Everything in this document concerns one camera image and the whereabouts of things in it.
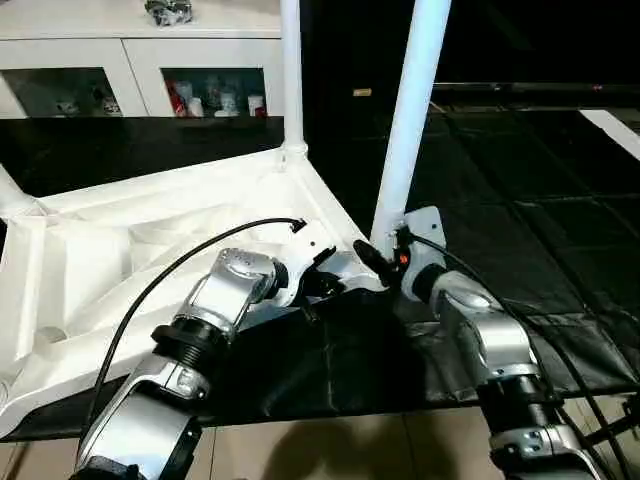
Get white plastic table leg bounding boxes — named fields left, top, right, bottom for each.
left=278, top=0, right=309, bottom=161
left=0, top=165, right=46, bottom=221
left=370, top=0, right=453, bottom=251

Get white plastic table top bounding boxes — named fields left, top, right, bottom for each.
left=0, top=140, right=391, bottom=441

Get black work mat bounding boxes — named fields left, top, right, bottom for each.
left=0, top=105, right=640, bottom=441

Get red bottle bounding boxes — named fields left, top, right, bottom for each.
left=168, top=82, right=189, bottom=117

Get black stand legs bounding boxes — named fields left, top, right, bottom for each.
left=580, top=395, right=640, bottom=451

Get small silver ornament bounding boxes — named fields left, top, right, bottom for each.
left=145, top=0, right=194, bottom=26

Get white glass-door cabinet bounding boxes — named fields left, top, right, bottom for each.
left=0, top=0, right=301, bottom=119

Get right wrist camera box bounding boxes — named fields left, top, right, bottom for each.
left=398, top=206, right=446, bottom=276

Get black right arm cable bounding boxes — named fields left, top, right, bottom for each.
left=405, top=232, right=636, bottom=480

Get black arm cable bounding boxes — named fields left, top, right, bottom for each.
left=405, top=232, right=636, bottom=480
left=85, top=218, right=307, bottom=451

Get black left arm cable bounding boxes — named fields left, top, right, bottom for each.
left=85, top=218, right=307, bottom=451

